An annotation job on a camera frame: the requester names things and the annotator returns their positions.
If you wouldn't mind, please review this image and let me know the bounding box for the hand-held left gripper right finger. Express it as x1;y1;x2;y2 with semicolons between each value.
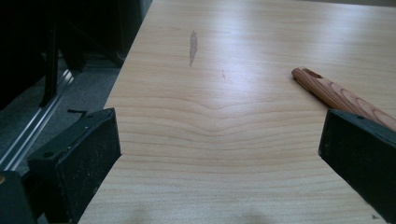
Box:
318;108;396;224

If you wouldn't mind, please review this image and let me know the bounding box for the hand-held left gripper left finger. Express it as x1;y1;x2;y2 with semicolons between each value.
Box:
27;107;121;224

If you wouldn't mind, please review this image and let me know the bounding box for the wooden handle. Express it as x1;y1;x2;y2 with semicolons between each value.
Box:
290;66;396;133

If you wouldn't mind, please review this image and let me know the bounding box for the black stand leg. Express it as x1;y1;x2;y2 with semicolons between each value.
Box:
39;24;61;108

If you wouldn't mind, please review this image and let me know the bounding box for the metal floor rail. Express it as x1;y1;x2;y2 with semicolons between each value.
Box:
0;69;76;172

